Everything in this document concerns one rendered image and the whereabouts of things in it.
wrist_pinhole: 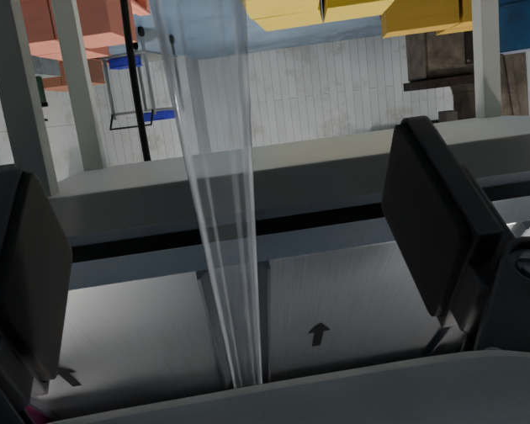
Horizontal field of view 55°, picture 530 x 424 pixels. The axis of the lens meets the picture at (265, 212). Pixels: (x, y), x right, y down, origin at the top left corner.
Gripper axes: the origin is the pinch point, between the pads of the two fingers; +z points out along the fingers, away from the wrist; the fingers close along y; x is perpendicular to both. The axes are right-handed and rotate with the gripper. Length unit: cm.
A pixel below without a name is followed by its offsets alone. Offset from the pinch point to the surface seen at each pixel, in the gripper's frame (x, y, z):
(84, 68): -30, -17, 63
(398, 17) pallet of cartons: -181, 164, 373
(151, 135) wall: -492, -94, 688
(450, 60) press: -283, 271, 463
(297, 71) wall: -461, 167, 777
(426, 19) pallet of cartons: -183, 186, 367
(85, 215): -28.1, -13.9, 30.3
